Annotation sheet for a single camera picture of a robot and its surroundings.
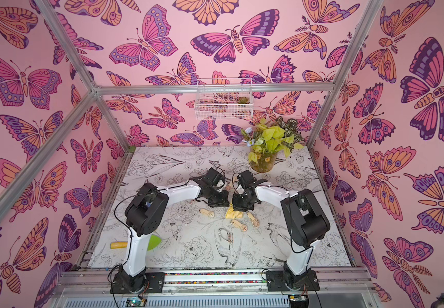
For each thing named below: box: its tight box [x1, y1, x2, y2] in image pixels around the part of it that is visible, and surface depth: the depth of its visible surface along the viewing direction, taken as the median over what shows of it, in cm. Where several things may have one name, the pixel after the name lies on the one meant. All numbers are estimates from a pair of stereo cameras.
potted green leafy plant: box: [241, 116, 305, 174], surface depth 99 cm
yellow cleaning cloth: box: [224, 203, 245, 220], surface depth 90 cm
